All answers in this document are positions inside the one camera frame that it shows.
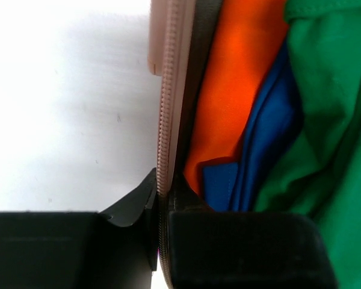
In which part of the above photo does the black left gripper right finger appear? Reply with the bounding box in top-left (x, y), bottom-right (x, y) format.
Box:
top-left (167, 176), bottom-right (338, 288)

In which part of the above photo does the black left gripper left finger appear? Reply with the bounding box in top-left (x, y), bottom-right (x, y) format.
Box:
top-left (0, 170), bottom-right (158, 288)

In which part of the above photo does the blue zip jacket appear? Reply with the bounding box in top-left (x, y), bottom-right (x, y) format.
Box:
top-left (202, 43), bottom-right (304, 212)

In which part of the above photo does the green t-shirt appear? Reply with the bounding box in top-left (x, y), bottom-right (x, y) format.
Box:
top-left (254, 1), bottom-right (361, 288)

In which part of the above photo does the orange jacket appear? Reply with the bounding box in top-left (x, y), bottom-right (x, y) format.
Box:
top-left (184, 0), bottom-right (288, 196)

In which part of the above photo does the pink suitcase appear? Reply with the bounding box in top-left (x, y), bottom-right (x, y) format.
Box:
top-left (147, 1), bottom-right (223, 288)

